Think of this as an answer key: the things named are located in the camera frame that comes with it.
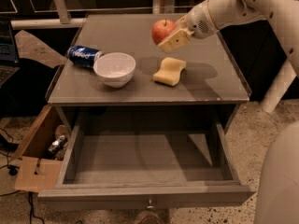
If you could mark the red apple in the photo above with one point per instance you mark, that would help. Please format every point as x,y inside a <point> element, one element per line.
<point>161,29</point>

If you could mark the small items in box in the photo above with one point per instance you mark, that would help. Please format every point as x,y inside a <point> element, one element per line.
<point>60,142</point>

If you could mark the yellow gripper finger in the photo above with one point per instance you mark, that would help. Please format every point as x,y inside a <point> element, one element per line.
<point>181,22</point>
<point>179,38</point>

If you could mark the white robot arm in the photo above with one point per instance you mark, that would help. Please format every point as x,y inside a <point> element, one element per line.
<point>278,193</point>

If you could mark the white bowl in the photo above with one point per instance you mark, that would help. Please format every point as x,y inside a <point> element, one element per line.
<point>115,69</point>

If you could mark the metal drawer knob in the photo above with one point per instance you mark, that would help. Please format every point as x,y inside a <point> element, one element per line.
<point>150,205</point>

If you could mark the grey cabinet with top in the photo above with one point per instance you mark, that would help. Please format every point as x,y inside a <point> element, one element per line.
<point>211,76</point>

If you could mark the yellow sponge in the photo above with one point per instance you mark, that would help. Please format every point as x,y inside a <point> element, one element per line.
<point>169,72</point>

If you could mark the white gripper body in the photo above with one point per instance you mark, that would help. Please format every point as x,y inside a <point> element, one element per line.
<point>198,21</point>

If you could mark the laptop computer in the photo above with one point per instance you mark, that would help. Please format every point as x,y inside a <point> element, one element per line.
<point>9,57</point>

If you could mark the open grey top drawer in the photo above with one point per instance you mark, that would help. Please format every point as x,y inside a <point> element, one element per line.
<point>120,160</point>

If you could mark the cardboard box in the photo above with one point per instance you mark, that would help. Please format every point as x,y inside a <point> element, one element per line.
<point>37,171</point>

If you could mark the blue soda can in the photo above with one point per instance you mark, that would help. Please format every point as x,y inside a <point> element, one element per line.
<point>83,56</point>

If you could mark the metal railing frame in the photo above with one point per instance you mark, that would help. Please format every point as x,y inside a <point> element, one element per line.
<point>48,14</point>

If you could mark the brown cardboard sheet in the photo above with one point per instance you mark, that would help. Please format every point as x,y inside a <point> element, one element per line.
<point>31,47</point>

